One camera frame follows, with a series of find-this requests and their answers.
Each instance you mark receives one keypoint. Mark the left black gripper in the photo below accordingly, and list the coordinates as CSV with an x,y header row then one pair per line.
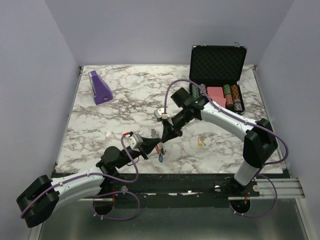
x,y
149,144

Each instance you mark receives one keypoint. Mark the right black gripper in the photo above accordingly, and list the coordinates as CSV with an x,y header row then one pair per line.
x,y
169,131

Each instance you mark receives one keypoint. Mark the red keyring with keys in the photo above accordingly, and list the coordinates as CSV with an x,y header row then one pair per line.
x,y
160,149

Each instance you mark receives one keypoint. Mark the yellow tagged key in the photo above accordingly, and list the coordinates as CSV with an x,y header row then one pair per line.
x,y
201,141

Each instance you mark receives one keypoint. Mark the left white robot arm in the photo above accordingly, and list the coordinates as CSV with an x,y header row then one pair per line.
x,y
39,200

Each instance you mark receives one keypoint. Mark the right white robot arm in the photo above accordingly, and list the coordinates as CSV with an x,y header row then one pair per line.
x,y
259,143

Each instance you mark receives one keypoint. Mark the blue key tag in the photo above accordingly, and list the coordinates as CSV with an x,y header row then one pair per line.
x,y
160,158

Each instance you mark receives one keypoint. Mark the pink playing card deck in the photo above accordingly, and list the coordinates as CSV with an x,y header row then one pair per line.
x,y
217,95

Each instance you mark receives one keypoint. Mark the purple wedge-shaped box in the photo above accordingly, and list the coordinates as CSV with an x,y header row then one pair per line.
x,y
101,92

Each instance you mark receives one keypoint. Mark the black poker chip case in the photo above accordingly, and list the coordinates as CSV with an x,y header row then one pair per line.
x,y
217,66

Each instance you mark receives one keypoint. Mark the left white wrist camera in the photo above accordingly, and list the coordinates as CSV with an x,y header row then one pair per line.
x,y
133,140

